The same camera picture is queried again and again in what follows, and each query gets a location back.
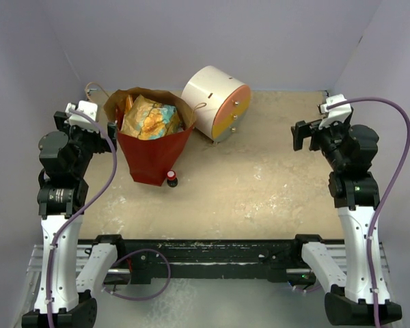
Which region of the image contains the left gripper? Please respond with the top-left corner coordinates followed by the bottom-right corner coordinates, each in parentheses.
top-left (53, 112), bottom-right (115, 177)

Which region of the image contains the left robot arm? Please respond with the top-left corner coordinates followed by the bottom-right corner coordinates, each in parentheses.
top-left (21, 108), bottom-right (127, 327)

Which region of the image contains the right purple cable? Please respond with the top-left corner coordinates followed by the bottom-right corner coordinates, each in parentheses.
top-left (326, 97), bottom-right (410, 328)

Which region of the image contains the lower purple cable loop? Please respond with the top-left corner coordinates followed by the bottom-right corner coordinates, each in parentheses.
top-left (100, 249), bottom-right (172, 303)

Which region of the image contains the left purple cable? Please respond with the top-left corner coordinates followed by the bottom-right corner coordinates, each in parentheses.
top-left (46, 109), bottom-right (118, 328)

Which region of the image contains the red brown paper bag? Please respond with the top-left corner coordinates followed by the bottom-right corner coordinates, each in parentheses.
top-left (103, 87), bottom-right (196, 186)

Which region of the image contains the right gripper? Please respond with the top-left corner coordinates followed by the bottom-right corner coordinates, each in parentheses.
top-left (292, 115), bottom-right (351, 171)

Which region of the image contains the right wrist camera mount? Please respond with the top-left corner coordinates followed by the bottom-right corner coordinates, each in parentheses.
top-left (318, 94), bottom-right (352, 130)

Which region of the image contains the black front frame rail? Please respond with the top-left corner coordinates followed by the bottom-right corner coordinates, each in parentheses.
top-left (77, 234), bottom-right (346, 284)

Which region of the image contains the small dark sauce bottle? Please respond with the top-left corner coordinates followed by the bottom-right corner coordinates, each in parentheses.
top-left (167, 170), bottom-right (178, 187)

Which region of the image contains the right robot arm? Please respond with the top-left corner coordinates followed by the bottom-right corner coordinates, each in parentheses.
top-left (290, 120), bottom-right (402, 326)

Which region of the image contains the round white drawer cabinet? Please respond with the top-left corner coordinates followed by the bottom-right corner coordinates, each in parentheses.
top-left (181, 66), bottom-right (251, 144)

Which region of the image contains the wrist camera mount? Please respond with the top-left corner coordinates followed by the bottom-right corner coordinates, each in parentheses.
top-left (65, 100), bottom-right (99, 132)
top-left (318, 94), bottom-right (352, 130)

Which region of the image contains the large orange snack bag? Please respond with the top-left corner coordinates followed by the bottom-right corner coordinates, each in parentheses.
top-left (117, 95), bottom-right (133, 135)

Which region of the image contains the tan paper snack bag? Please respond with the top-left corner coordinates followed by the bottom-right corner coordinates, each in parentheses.
top-left (120, 95), bottom-right (183, 140)

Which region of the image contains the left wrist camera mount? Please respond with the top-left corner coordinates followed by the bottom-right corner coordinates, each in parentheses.
top-left (65, 100), bottom-right (99, 132)

